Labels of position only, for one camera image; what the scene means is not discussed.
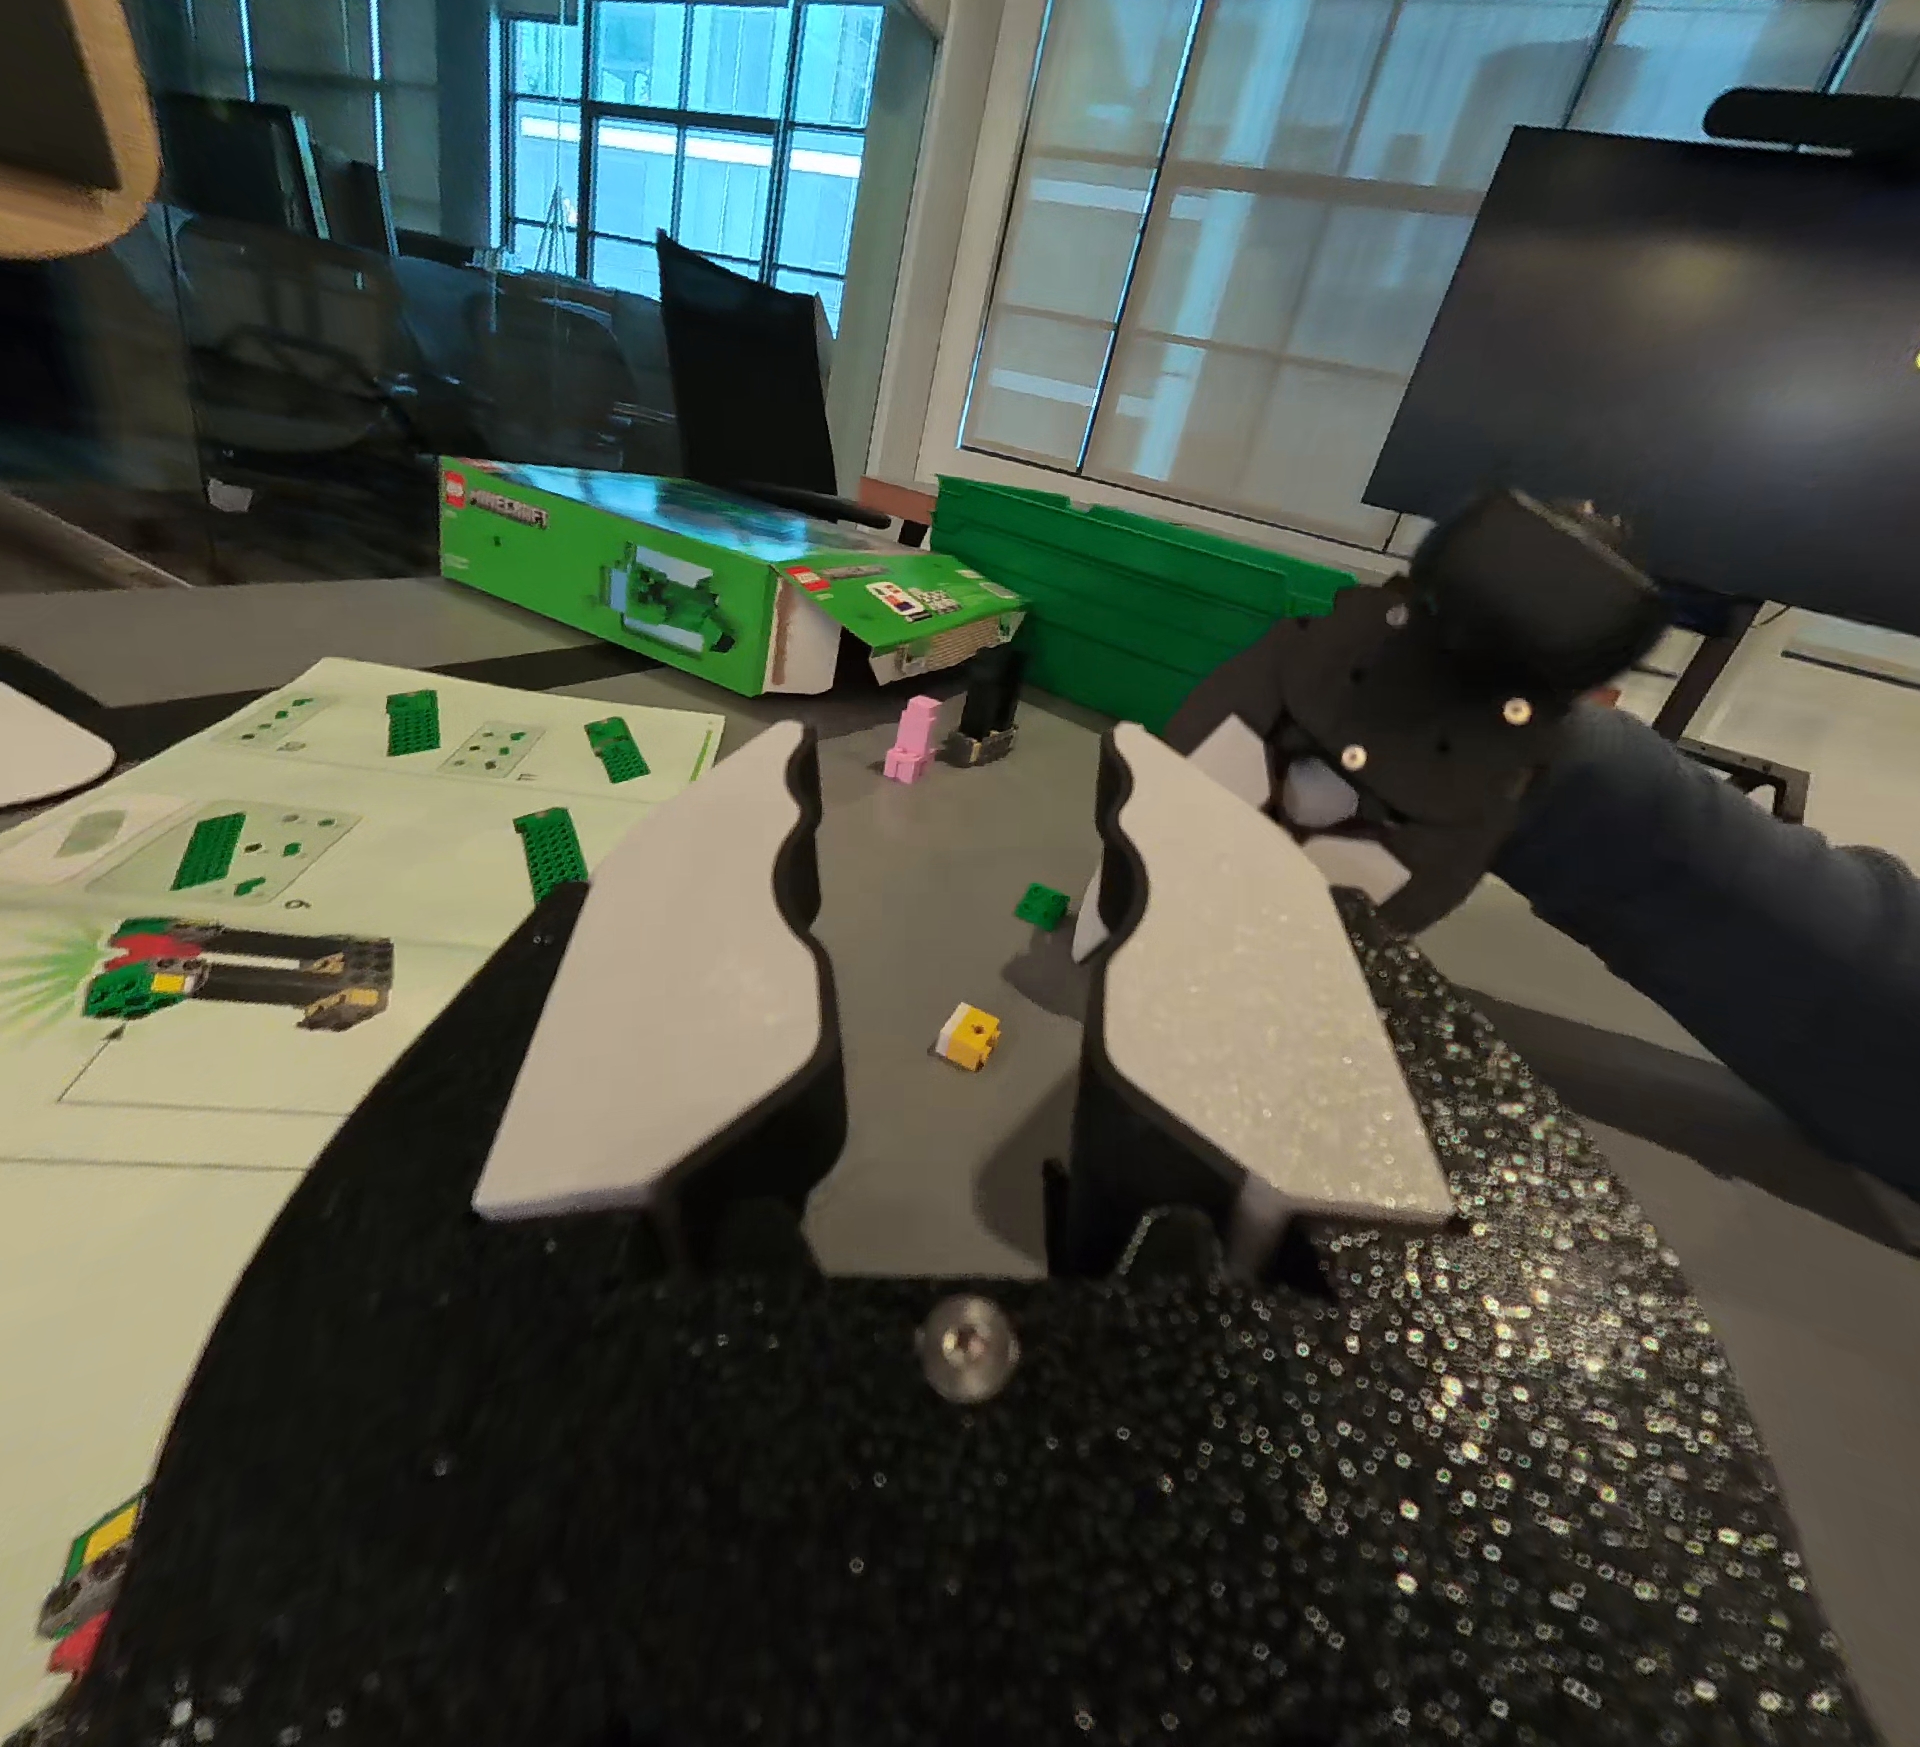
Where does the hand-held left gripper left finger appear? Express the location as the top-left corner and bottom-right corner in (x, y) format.
(472, 722), (849, 1278)

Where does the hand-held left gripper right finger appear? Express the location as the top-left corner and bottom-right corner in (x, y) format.
(1068, 724), (1458, 1278)

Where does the person's right forearm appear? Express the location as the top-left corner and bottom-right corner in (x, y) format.
(1493, 704), (1920, 1254)

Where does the green plastic bin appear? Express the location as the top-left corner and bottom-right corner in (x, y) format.
(930, 476), (1363, 738)

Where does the black toy brick figure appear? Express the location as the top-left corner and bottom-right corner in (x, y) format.
(955, 650), (1028, 768)

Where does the black monitor stand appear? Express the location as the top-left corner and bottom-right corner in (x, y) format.
(1646, 596), (1821, 822)

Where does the building instruction booklet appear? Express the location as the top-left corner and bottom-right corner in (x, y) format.
(0, 656), (726, 1689)

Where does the large dark monitor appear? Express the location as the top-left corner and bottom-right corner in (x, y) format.
(1360, 124), (1920, 634)

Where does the green toy set box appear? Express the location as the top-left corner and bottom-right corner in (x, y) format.
(438, 458), (1033, 700)

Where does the large window with blinds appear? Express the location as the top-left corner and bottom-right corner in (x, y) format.
(960, 0), (1884, 538)

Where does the black high-back chair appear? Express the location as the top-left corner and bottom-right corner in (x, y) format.
(654, 230), (907, 538)

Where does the white rounded object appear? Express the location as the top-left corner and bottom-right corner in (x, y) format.
(0, 680), (120, 814)

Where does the dark office chair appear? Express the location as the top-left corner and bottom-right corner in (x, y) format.
(181, 218), (438, 466)

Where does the multi-pane background window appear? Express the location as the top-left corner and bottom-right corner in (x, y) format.
(503, 0), (888, 298)

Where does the wooden framed panel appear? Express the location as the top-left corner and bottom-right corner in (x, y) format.
(0, 0), (164, 264)

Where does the black bar camera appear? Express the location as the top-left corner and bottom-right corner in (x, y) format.
(1704, 86), (1920, 154)

